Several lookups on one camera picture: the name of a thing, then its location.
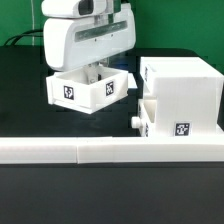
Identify white front drawer box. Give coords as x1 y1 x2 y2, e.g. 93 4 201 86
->
131 99 156 137

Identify white marker base plate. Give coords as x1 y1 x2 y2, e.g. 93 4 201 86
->
128 73 137 89

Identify white drawer box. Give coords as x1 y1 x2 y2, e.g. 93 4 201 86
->
131 99 156 137
46 66 128 114

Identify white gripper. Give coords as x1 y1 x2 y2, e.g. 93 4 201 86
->
41 0 136 84

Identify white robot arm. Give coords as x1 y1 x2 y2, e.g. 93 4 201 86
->
41 0 136 72

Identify white L-shaped fence rail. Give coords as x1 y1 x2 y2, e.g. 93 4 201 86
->
0 135 224 164

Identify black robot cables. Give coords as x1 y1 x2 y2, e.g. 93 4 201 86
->
3 28 45 47

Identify white drawer cabinet frame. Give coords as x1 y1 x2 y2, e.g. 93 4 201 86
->
140 57 224 137

